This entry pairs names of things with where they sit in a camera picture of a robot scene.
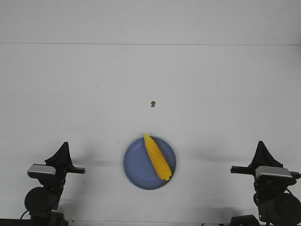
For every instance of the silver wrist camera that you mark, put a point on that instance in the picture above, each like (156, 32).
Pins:
(38, 170)
(275, 172)

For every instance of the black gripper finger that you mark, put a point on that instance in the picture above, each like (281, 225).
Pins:
(59, 157)
(68, 156)
(268, 159)
(256, 161)

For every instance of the blue round plate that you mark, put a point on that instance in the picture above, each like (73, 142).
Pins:
(138, 167)

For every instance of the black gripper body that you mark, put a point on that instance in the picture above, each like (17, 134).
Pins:
(62, 171)
(242, 170)

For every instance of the yellow corn cob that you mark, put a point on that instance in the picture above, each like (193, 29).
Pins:
(157, 158)

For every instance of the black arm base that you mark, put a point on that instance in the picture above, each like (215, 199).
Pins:
(245, 220)
(48, 219)

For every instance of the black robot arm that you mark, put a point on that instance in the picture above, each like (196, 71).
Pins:
(42, 202)
(275, 202)

